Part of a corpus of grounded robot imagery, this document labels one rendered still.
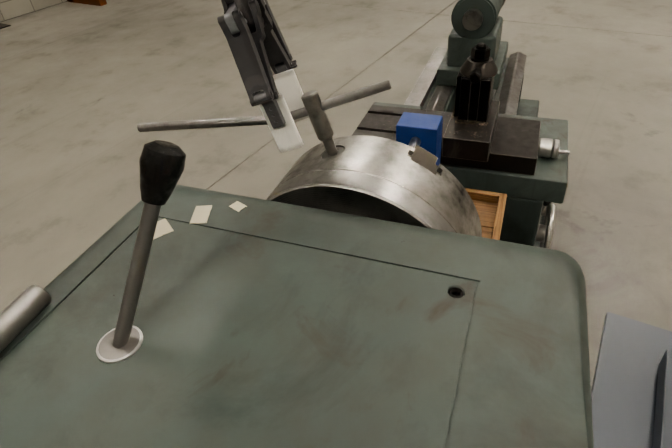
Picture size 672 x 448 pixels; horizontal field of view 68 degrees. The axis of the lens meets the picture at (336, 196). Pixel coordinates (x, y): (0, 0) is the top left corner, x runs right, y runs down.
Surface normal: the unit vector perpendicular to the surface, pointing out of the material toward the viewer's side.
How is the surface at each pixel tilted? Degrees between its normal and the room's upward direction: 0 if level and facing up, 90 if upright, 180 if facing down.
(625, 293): 0
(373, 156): 5
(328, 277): 0
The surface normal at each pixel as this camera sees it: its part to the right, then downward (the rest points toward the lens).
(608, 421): -0.07, -0.80
